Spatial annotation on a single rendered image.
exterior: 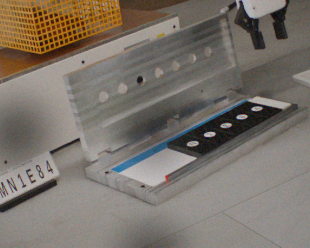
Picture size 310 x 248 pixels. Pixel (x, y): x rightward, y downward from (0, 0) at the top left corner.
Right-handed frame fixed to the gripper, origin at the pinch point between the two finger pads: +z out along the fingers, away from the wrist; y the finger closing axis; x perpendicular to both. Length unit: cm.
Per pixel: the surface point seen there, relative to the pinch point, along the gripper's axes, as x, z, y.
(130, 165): -0.9, 11.7, -41.6
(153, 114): 4.6, 6.2, -30.5
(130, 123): 3.8, 5.4, -36.5
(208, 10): 87, 3, 47
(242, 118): -3.7, 12.5, -15.5
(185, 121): 7.5, 11.5, -22.1
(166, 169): -8.0, 13.2, -38.4
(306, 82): 4.9, 15.0, 11.3
